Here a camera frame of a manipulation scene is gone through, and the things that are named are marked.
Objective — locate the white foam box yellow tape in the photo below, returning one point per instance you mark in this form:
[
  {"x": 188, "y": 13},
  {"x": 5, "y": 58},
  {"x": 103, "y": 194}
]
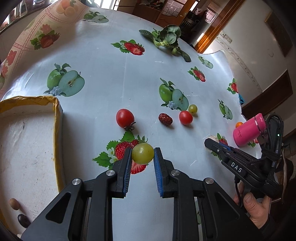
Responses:
[{"x": 23, "y": 150}]

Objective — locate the blue object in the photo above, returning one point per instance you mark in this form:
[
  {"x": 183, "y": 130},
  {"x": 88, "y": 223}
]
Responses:
[{"x": 241, "y": 99}]

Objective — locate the green leafy vegetable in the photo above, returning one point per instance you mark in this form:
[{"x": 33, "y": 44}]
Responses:
[{"x": 168, "y": 34}]

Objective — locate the pink bottle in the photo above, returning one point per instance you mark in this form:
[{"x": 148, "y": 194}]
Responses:
[{"x": 245, "y": 134}]

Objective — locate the person's right hand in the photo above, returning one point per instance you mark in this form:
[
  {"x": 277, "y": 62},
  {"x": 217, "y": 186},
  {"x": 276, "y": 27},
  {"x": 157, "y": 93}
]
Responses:
[{"x": 254, "y": 210}]

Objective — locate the brown wooden door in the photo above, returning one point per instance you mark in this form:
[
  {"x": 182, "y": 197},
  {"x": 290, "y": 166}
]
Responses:
[{"x": 268, "y": 95}]

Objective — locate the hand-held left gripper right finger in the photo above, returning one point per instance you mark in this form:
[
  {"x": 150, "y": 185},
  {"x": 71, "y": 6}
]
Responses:
[{"x": 158, "y": 172}]

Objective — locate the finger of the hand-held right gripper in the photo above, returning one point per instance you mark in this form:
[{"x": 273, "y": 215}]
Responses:
[
  {"x": 225, "y": 147},
  {"x": 214, "y": 146}
]

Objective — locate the red cherry tomato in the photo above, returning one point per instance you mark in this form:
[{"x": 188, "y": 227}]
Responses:
[
  {"x": 185, "y": 117},
  {"x": 124, "y": 118}
]

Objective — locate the green grape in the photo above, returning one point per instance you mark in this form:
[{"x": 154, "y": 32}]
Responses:
[
  {"x": 143, "y": 153},
  {"x": 192, "y": 109}
]

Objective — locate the dark purple grape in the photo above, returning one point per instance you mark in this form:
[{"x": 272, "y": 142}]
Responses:
[{"x": 23, "y": 220}]

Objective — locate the red jujube date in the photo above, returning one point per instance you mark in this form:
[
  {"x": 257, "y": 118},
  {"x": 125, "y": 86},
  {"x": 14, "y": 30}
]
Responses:
[{"x": 165, "y": 119}]

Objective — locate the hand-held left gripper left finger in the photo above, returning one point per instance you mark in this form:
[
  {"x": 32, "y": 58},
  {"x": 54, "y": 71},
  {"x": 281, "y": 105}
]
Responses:
[{"x": 128, "y": 172}]

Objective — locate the small orange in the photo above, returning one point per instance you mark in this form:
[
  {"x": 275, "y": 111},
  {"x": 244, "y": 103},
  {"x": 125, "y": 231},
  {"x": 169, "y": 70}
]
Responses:
[{"x": 239, "y": 124}]

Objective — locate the fruit-print white tablecloth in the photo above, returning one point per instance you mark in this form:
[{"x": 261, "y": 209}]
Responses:
[{"x": 115, "y": 81}]

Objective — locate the person's right forearm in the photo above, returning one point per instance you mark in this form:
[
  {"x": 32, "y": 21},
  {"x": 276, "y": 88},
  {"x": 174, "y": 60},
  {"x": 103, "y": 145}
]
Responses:
[{"x": 268, "y": 228}]

